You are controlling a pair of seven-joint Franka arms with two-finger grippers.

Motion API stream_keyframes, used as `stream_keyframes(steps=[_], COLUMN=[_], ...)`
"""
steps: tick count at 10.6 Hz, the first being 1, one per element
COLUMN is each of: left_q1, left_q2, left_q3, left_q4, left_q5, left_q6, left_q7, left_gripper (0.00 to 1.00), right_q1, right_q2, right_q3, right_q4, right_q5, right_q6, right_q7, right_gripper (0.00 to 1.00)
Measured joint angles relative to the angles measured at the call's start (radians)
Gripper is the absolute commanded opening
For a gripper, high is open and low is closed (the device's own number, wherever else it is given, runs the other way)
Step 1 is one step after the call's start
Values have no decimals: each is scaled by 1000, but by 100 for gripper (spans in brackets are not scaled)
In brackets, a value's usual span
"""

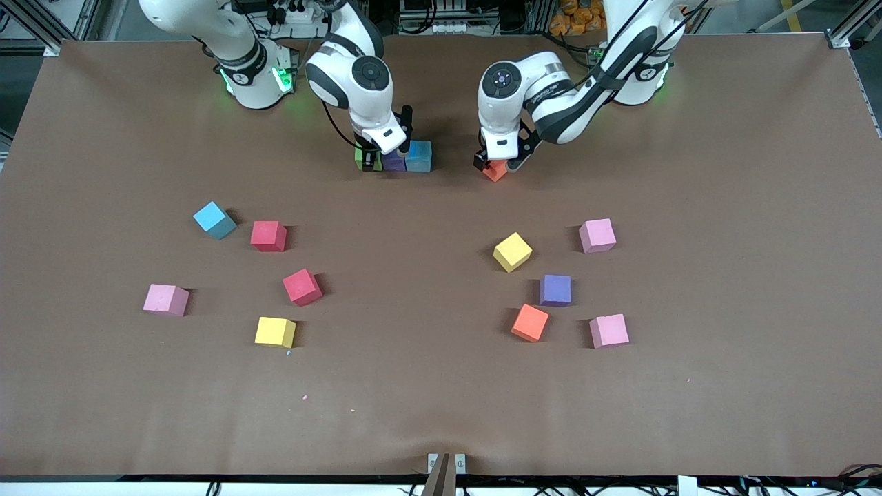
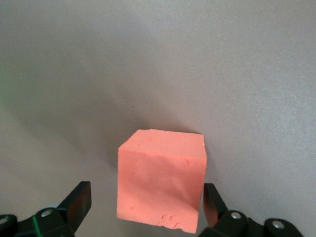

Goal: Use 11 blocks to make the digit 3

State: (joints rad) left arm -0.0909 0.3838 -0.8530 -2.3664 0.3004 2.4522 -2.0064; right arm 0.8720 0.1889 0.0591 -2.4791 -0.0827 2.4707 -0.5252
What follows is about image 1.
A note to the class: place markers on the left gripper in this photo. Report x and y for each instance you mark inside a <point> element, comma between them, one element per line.
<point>479,162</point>

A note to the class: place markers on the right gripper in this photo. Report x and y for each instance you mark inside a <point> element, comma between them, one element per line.
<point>369,160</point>

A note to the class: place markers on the orange foam cube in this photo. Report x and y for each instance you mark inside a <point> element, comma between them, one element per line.
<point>530,322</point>
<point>495,172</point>

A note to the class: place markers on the purple foam cube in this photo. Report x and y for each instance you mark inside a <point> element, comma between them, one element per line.
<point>394,164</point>
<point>555,290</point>

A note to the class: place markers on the light blue foam cube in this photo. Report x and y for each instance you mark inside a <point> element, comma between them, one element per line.
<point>214,220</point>
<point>419,157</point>

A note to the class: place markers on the red foam cube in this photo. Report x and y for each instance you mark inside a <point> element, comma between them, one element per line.
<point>302,287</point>
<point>269,236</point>

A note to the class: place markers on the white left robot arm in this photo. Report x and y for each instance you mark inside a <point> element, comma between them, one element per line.
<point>648,86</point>

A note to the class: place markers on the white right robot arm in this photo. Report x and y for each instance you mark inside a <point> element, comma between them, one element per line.
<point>258,89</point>

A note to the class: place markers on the yellow foam cube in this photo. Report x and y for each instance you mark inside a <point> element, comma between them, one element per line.
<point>274,331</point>
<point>513,252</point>

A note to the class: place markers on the white rack equipment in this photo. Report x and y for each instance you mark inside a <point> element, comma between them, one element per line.
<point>449,27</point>

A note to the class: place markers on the pink foam cube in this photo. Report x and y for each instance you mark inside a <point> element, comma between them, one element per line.
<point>597,235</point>
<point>165,300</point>
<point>609,331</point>

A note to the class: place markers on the white power strip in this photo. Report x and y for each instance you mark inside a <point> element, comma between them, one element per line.
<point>301,15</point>

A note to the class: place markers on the bag of orange items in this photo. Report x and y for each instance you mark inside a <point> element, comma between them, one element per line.
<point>572,21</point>

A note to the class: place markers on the white label tag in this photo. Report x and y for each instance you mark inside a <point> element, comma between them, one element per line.
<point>688,486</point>

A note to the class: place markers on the metal table edge bracket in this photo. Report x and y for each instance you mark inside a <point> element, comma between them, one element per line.
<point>441,482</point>

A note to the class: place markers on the aluminium frame profile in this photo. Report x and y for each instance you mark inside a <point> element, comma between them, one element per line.
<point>50,49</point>
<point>837,40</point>

